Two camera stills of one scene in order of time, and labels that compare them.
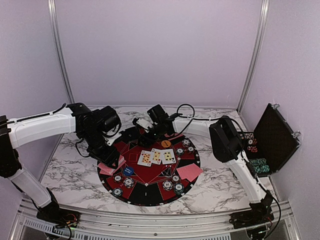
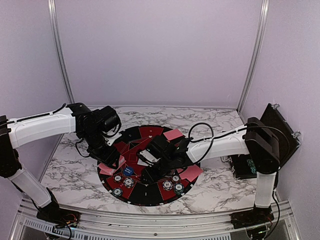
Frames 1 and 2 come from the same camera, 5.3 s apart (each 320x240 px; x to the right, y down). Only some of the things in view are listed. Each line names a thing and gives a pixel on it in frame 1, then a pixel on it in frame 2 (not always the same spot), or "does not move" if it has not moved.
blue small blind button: x=128 y=171 does not move
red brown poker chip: x=117 y=178 does not move
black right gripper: x=145 y=139 to x=150 y=177
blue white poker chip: x=179 y=188 does not move
